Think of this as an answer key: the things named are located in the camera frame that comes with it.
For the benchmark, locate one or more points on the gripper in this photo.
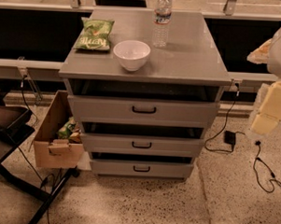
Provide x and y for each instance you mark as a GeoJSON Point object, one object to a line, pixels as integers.
{"type": "Point", "coordinates": [269, 115]}

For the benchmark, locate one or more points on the grey drawer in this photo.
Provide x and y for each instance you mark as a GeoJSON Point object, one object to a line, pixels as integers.
{"type": "Point", "coordinates": [142, 145]}
{"type": "Point", "coordinates": [143, 168]}
{"type": "Point", "coordinates": [143, 111]}

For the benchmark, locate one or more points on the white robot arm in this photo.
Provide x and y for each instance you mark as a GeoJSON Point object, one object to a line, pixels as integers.
{"type": "Point", "coordinates": [268, 53]}

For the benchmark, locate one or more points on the grey drawer cabinet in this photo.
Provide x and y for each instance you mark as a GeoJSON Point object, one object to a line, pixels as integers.
{"type": "Point", "coordinates": [189, 68]}

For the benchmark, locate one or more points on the grey bottom drawer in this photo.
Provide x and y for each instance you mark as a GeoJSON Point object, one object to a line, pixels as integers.
{"type": "Point", "coordinates": [143, 168]}

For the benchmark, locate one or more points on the grey top drawer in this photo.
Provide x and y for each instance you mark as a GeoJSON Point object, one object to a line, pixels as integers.
{"type": "Point", "coordinates": [143, 111]}

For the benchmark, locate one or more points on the black power adapter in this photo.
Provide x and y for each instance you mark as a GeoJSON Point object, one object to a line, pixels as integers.
{"type": "Point", "coordinates": [229, 137]}

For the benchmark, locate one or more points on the clear plastic water bottle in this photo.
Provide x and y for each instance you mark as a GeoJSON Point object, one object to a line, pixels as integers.
{"type": "Point", "coordinates": [162, 17]}

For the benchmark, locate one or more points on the white ceramic bowl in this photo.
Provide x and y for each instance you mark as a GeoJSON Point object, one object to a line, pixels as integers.
{"type": "Point", "coordinates": [132, 55]}

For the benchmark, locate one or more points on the green chip bag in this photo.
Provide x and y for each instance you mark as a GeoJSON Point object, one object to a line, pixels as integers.
{"type": "Point", "coordinates": [95, 34]}

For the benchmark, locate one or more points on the green snack bag in box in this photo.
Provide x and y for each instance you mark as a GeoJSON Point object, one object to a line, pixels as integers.
{"type": "Point", "coordinates": [67, 129]}

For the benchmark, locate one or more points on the brown cardboard box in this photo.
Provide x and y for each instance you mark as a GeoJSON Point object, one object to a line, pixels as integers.
{"type": "Point", "coordinates": [50, 151]}

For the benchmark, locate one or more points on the black cart frame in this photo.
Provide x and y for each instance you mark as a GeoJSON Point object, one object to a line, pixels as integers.
{"type": "Point", "coordinates": [9, 142]}

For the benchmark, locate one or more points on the grey wall rail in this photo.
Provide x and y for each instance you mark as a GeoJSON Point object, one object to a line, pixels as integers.
{"type": "Point", "coordinates": [48, 71]}

